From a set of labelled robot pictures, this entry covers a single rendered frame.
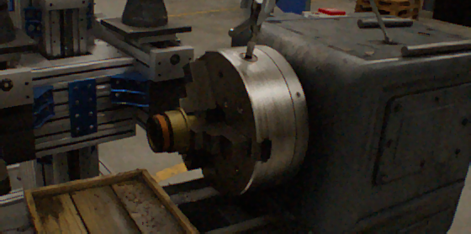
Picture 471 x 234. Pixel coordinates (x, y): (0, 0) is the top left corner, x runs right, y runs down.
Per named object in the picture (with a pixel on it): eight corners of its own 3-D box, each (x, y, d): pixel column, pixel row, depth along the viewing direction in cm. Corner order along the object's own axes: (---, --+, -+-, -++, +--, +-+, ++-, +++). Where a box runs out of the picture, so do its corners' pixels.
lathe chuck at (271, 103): (209, 133, 126) (230, 22, 110) (273, 216, 105) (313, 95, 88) (177, 139, 122) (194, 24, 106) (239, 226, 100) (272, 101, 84)
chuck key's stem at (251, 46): (245, 50, 98) (256, -3, 92) (256, 53, 97) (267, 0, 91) (242, 55, 96) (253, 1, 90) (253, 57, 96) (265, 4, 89)
